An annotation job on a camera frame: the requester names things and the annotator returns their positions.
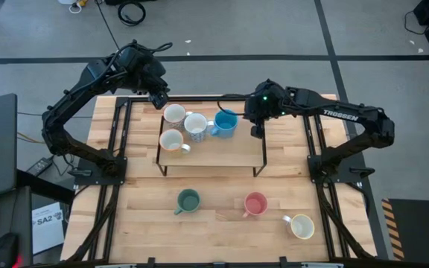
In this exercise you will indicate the white printed paper sheet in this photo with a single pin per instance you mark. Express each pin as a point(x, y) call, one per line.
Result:
point(47, 227)

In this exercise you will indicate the black power adapter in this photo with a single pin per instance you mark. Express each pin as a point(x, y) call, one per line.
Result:
point(39, 166)

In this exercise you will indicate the white mug grey diamond pattern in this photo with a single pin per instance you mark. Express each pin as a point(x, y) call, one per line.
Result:
point(175, 113)

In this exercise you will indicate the pink faceted mug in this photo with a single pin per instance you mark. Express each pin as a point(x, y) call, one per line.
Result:
point(255, 204)

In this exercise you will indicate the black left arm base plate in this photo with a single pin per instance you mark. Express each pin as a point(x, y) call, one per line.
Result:
point(88, 178)

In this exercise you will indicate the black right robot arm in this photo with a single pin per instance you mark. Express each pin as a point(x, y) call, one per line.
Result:
point(363, 115)

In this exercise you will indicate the black computer mouse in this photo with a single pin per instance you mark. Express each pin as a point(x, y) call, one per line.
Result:
point(6, 249)

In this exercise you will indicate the wooden shelf black metal legs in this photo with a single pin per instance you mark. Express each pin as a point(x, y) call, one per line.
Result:
point(218, 152)

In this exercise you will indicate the yellow mug white inside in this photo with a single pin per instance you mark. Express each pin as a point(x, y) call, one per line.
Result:
point(302, 226)

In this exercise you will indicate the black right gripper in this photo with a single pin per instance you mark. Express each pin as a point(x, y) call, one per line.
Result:
point(261, 106)

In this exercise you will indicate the blue faceted mug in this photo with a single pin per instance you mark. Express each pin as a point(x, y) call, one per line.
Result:
point(225, 123)

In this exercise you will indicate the white mug yellow dot pattern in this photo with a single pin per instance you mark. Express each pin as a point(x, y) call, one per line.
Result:
point(171, 140)

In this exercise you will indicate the green faceted mug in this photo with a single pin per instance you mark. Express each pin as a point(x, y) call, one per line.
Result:
point(188, 201)

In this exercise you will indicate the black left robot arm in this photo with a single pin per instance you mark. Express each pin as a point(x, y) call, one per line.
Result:
point(69, 98)

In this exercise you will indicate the black hazard striped mat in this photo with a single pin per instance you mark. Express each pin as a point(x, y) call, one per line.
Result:
point(419, 227)

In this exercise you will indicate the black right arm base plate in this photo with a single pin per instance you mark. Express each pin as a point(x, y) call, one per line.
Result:
point(313, 175)

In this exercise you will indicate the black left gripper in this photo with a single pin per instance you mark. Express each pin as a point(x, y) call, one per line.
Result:
point(145, 72)

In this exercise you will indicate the white mug blue floral pattern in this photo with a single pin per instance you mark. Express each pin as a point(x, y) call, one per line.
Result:
point(196, 126)

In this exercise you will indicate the black aluminium table frame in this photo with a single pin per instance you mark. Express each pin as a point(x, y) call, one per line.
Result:
point(214, 98)

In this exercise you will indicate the black desk beam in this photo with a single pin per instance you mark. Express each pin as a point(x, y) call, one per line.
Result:
point(47, 186)

